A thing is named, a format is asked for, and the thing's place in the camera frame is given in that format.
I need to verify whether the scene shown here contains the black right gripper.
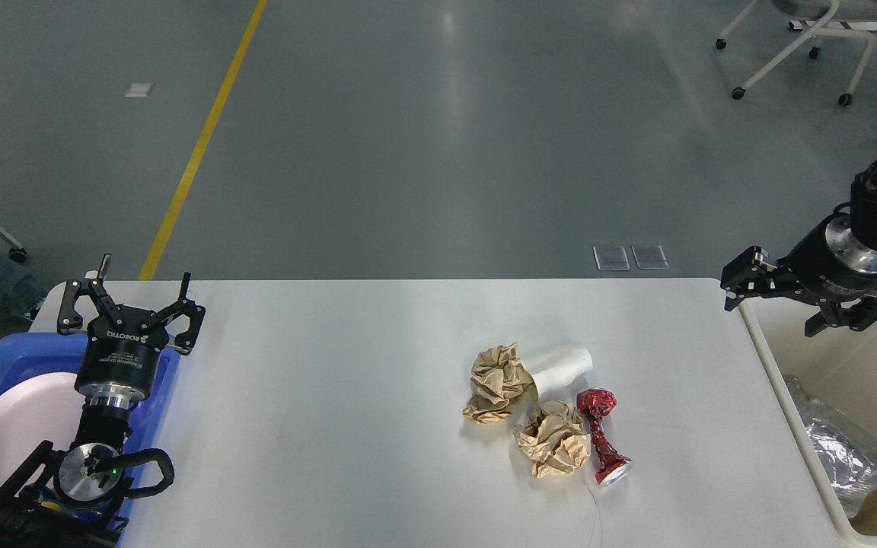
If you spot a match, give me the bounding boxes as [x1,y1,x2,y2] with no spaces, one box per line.
[720,215,877,339]

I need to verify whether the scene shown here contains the beige plastic bin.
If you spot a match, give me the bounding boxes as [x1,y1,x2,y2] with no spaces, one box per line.
[738,298,877,547]

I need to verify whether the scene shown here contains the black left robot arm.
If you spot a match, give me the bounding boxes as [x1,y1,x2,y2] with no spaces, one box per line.
[0,254,206,547]

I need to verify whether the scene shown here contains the pink plate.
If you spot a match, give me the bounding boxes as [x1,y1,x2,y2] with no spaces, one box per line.
[0,372,85,486]

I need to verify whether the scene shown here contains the dark crumpled brown paper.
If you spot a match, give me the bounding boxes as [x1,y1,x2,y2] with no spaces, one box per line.
[461,342,537,425]

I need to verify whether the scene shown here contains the light brown paper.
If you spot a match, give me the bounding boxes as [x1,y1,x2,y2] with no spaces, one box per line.
[512,401,591,479]

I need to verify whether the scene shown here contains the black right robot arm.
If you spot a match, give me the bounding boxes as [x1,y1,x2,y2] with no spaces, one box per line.
[720,159,877,337]

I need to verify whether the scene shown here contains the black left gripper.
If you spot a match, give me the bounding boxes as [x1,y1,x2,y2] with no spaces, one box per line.
[57,254,206,403]

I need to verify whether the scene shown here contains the lying white paper cup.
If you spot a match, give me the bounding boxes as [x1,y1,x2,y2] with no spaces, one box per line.
[522,343,595,401]

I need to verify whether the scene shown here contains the crushed red can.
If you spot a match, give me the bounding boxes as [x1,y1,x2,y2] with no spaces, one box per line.
[576,389,633,488]

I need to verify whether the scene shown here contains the clear plastic wrap in bin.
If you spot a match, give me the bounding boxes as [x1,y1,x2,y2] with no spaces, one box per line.
[782,374,811,414]

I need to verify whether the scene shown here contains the white rolling chair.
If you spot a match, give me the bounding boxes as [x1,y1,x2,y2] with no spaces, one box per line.
[730,1,877,107]

